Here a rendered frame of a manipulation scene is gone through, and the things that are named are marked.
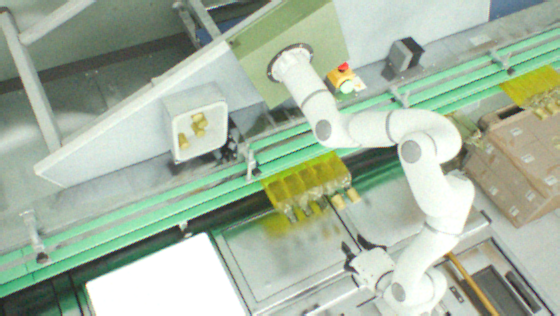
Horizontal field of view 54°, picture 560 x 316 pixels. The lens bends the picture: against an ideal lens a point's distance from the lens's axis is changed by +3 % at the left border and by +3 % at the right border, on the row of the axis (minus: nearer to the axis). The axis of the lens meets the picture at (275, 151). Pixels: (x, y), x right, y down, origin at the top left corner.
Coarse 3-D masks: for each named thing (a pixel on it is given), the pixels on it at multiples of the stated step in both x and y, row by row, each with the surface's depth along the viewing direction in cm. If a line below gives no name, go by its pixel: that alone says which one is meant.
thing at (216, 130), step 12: (204, 108) 157; (216, 108) 168; (180, 120) 168; (216, 120) 173; (180, 132) 173; (192, 132) 176; (216, 132) 177; (192, 144) 175; (204, 144) 175; (216, 144) 176; (180, 156) 171; (192, 156) 173
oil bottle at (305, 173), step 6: (306, 162) 187; (294, 168) 186; (300, 168) 186; (306, 168) 186; (300, 174) 184; (306, 174) 184; (312, 174) 185; (306, 180) 183; (312, 180) 183; (318, 180) 183; (306, 186) 182; (312, 186) 182; (318, 186) 182; (312, 192) 181; (318, 192) 181; (312, 198) 182
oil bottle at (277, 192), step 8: (272, 176) 183; (264, 184) 183; (272, 184) 181; (280, 184) 181; (272, 192) 179; (280, 192) 179; (288, 192) 180; (272, 200) 181; (280, 200) 178; (288, 200) 178; (280, 208) 177; (288, 208) 178
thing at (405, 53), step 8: (400, 40) 196; (408, 40) 197; (392, 48) 197; (400, 48) 194; (408, 48) 195; (416, 48) 195; (392, 56) 199; (400, 56) 195; (408, 56) 192; (416, 56) 195; (400, 64) 196; (408, 64) 197; (416, 64) 200
